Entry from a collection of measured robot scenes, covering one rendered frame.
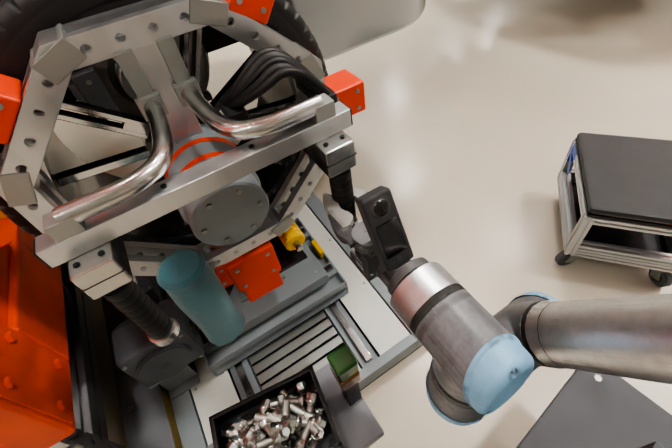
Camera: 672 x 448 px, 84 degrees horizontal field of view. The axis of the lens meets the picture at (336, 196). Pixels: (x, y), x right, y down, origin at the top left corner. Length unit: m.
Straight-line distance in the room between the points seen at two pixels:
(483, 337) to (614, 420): 0.67
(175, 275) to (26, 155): 0.29
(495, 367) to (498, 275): 1.10
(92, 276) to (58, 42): 0.29
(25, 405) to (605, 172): 1.59
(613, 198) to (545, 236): 0.36
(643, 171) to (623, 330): 1.13
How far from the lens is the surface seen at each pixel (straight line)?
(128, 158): 0.81
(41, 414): 0.91
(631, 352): 0.50
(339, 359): 0.67
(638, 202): 1.47
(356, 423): 0.85
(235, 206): 0.61
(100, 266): 0.52
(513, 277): 1.57
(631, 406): 1.15
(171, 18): 0.62
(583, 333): 0.53
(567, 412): 1.09
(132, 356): 1.13
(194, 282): 0.73
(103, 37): 0.61
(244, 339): 1.31
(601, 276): 1.68
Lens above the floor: 1.28
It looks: 46 degrees down
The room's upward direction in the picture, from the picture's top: 10 degrees counter-clockwise
